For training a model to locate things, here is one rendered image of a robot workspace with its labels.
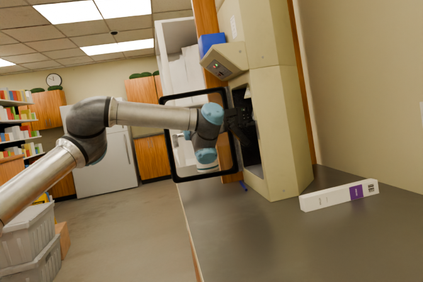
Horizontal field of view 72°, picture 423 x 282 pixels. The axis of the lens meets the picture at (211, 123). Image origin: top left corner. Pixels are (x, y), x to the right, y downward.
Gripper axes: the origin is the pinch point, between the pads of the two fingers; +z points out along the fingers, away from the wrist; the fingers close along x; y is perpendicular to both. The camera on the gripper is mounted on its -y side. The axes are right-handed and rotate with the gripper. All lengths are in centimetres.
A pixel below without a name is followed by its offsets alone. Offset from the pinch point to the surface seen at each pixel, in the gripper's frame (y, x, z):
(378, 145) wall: -15.9, -17.1, 32.3
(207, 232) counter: -27, -26, -36
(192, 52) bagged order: 54, 114, -8
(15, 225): -53, 138, -167
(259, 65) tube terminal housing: 20.2, -14.2, -6.2
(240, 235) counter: -27, -33, -28
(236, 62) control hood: 22.3, -14.2, -14.0
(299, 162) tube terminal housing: -17.2, -9.9, 4.3
